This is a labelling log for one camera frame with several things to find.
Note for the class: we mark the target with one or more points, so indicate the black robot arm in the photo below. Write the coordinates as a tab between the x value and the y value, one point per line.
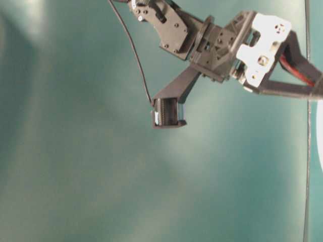
260	51

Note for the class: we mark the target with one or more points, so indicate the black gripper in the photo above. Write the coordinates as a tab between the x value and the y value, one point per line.
214	55

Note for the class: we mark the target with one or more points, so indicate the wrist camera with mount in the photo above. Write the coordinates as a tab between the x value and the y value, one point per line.
168	103

